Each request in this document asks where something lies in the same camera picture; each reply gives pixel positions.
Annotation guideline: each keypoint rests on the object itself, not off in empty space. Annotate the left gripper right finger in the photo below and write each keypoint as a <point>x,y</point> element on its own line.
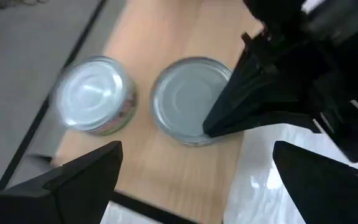
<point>331,196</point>

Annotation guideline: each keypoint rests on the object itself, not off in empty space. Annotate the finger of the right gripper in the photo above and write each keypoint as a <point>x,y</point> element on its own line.
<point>266,109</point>
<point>241,77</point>

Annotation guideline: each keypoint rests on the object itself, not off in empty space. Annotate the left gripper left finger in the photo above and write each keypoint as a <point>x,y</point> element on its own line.
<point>57,202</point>

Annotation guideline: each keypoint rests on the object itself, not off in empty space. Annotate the silver lid green label can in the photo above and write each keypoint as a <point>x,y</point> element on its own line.
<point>95,95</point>
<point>182,99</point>

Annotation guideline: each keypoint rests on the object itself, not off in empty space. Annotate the wooden shelf black frame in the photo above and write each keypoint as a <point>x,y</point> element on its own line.
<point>166,174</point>

